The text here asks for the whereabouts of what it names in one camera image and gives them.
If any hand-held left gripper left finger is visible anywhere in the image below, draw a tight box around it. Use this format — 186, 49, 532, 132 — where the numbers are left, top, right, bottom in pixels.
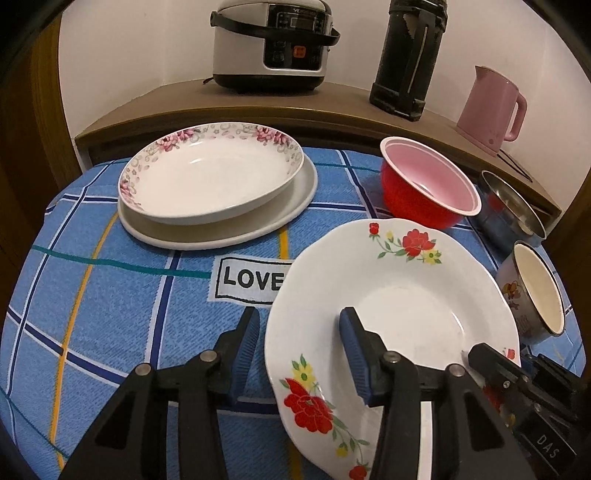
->
58, 306, 262, 480

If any white and black rice cooker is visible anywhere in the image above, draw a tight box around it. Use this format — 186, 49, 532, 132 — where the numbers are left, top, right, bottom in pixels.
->
210, 0, 341, 93

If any wooden door frame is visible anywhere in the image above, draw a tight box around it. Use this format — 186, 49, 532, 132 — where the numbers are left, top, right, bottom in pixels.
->
0, 14, 95, 296

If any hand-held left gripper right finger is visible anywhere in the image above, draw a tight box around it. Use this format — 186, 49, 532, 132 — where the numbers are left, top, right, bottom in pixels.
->
338, 306, 536, 480

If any black thermos flask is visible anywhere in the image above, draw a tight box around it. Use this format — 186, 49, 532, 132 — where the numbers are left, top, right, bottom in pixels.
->
369, 0, 450, 122

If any plain white plate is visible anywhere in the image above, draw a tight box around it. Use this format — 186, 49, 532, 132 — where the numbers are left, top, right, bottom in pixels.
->
117, 154, 319, 251

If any white plate with pink floral rim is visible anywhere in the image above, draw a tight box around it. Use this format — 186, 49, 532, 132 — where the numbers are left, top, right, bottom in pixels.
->
117, 122, 305, 226

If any stainless steel bowl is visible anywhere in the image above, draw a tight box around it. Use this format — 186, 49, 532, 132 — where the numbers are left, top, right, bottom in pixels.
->
471, 170, 548, 252

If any blue plaid blanket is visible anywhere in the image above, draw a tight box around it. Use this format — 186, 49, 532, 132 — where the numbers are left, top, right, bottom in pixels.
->
0, 145, 583, 480

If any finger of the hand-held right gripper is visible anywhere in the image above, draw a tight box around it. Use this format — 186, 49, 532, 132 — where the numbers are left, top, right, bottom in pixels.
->
466, 343, 543, 407

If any brown wooden cabinet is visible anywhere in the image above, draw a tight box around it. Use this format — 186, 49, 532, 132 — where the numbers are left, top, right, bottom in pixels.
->
74, 78, 564, 227

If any red bowl with pink inside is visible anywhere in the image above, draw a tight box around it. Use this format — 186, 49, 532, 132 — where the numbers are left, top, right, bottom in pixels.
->
379, 137, 482, 230

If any pink electric kettle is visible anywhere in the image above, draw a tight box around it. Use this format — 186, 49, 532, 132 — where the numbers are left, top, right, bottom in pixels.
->
456, 65, 528, 156

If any black kettle cable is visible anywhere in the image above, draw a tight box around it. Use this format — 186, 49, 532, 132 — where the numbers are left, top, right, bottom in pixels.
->
496, 150, 534, 182

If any white plate with red flowers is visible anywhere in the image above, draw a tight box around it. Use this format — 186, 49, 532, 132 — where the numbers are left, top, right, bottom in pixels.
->
264, 218, 522, 480

